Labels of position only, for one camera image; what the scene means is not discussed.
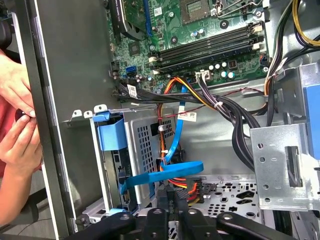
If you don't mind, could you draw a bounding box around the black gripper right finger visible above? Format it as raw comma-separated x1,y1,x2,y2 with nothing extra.
174,189,295,240

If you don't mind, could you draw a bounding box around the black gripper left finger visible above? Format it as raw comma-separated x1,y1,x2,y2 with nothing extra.
63,189,176,240

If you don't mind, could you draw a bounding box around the orange red power wire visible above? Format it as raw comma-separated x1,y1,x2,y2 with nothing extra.
156,102,206,205

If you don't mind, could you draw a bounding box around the blue data wire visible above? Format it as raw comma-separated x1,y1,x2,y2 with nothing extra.
119,83,205,196

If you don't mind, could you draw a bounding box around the hard disk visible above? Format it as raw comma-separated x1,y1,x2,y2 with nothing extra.
91,112,137,218

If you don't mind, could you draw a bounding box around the small round black tool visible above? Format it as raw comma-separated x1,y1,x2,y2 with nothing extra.
14,109,26,122

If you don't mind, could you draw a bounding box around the grey metal disk bay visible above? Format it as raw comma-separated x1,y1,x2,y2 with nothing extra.
63,104,181,226

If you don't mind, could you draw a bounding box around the person's right hand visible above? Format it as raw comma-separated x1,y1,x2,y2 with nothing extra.
0,115,43,179

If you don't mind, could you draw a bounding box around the person's left hand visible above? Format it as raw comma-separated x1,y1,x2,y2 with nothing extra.
0,48,36,118

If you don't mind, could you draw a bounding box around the grey metal drive cage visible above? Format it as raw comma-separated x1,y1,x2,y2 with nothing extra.
249,62,320,213

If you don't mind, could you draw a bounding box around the black office chair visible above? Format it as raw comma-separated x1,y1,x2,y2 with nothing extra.
0,19,50,236

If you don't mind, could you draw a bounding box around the blue plastic drive latch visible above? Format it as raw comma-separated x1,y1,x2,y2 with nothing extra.
302,84,320,161

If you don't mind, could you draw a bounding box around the black RAM slot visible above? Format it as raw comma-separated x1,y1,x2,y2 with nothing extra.
149,22,265,63
156,47,253,77
149,31,265,68
151,39,263,76

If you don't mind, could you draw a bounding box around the black PC case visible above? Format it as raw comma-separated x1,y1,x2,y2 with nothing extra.
14,0,320,240

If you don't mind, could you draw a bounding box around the person's trunk red shirt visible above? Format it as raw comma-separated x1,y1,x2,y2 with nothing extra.
0,98,18,176

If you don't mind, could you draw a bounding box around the green motherboard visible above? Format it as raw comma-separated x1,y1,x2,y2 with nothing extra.
107,0,272,101

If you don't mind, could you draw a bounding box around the black graphics card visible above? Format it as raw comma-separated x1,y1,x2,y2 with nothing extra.
108,0,151,42

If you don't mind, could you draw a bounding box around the CPU socket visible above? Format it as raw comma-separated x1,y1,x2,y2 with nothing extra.
179,0,212,25

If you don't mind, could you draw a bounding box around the black wire bundle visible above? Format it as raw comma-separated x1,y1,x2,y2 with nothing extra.
112,82,281,173

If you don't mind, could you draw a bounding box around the orange yellow wire bundle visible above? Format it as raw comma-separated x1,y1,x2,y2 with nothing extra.
163,76,221,110

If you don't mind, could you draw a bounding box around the yellow black power wire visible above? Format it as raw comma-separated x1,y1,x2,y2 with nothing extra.
291,0,320,50

